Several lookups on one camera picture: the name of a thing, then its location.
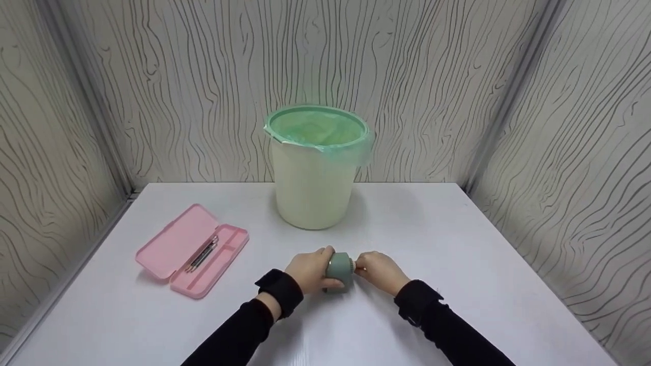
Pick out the person's left hand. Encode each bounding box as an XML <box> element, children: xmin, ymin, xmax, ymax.
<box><xmin>284</xmin><ymin>246</ymin><xmax>345</xmax><ymax>295</ymax></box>

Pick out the person's right hand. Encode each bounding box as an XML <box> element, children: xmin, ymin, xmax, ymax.
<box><xmin>354</xmin><ymin>251</ymin><xmax>411</xmax><ymax>297</ymax></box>

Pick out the green pencil sharpener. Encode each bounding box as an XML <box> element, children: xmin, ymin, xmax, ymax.
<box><xmin>322</xmin><ymin>252</ymin><xmax>355</xmax><ymax>294</ymax></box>

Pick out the person's right forearm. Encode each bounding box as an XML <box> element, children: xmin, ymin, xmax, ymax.
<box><xmin>402</xmin><ymin>290</ymin><xmax>517</xmax><ymax>366</ymax></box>

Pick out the person's left forearm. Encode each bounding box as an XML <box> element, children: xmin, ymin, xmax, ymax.
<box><xmin>181</xmin><ymin>292</ymin><xmax>282</xmax><ymax>366</ymax></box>

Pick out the black wrist band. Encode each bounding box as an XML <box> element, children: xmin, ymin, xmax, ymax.
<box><xmin>254</xmin><ymin>268</ymin><xmax>305</xmax><ymax>320</ymax></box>
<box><xmin>394</xmin><ymin>279</ymin><xmax>449</xmax><ymax>327</ymax></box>

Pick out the cream plastic waste bin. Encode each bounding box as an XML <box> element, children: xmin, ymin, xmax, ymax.
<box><xmin>271</xmin><ymin>137</ymin><xmax>363</xmax><ymax>230</ymax></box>

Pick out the green bin liner bag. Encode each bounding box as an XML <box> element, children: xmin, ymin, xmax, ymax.
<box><xmin>263</xmin><ymin>104</ymin><xmax>375</xmax><ymax>167</ymax></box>

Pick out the grey pencil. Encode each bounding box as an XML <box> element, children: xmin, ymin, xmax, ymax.
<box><xmin>184</xmin><ymin>235</ymin><xmax>219</xmax><ymax>272</ymax></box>
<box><xmin>189</xmin><ymin>243</ymin><xmax>218</xmax><ymax>273</ymax></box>

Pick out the pink pencil case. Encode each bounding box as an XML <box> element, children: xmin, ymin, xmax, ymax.
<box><xmin>135</xmin><ymin>203</ymin><xmax>250</xmax><ymax>299</ymax></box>

